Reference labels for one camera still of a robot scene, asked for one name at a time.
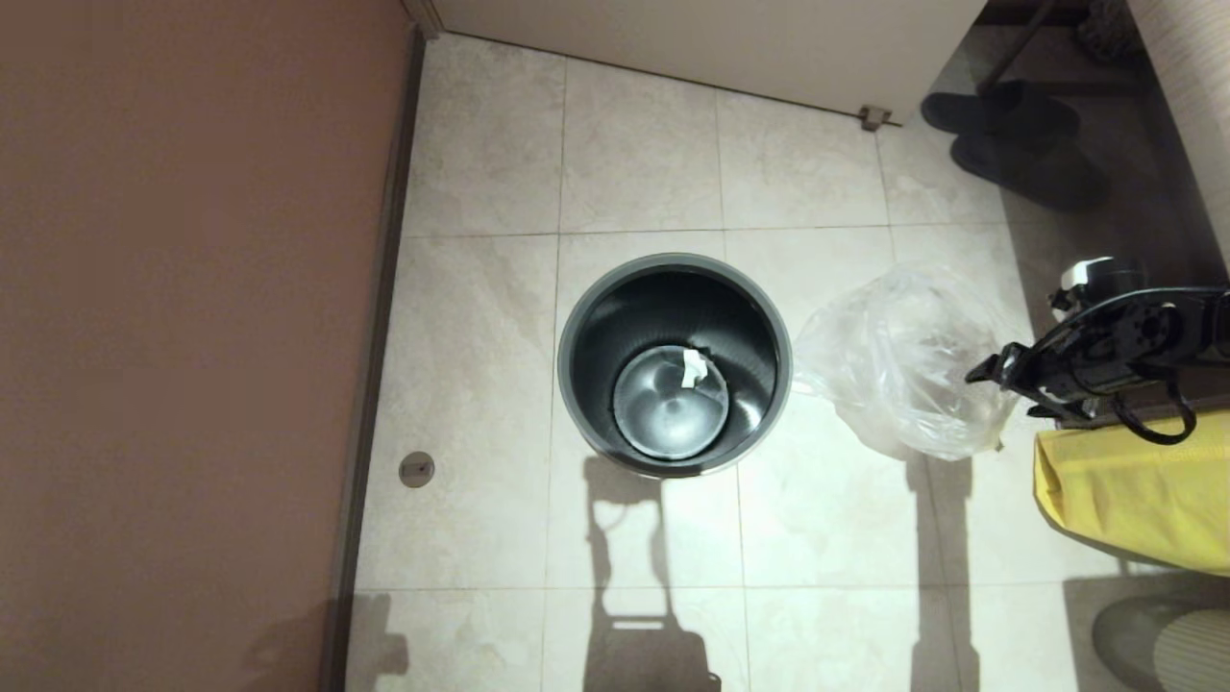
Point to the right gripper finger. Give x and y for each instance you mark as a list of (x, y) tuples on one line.
[(999, 379), (1004, 361)]

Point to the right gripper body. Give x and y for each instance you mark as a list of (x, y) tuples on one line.
[(1049, 373)]

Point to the clear plastic trash bag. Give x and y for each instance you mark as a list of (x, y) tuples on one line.
[(894, 365)]

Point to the grey round trash bin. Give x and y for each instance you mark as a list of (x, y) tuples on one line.
[(615, 317)]

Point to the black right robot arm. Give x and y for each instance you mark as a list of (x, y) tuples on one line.
[(1134, 336)]

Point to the yellow bag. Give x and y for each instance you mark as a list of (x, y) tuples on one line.
[(1143, 500)]

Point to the black slipper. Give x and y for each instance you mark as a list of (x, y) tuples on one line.
[(1033, 173), (999, 113)]

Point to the white paper scrap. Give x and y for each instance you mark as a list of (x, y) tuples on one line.
[(692, 370)]

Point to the beige striped upholstered furniture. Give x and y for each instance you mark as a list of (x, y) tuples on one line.
[(1192, 96)]

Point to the dark furniture leg pole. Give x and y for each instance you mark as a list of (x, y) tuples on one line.
[(1014, 48)]

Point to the beige ribbed round object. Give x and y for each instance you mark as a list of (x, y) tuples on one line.
[(1196, 658)]

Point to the gray fuzzy bundle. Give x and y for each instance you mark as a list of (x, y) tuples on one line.
[(1105, 29)]

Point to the white door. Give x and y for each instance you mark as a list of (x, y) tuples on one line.
[(721, 38)]

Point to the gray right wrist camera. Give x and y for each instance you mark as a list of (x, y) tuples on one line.
[(1065, 303)]

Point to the metal door stop bracket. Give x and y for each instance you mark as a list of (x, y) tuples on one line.
[(873, 119)]

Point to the dark wall baseboard strip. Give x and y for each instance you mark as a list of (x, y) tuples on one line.
[(394, 250)]

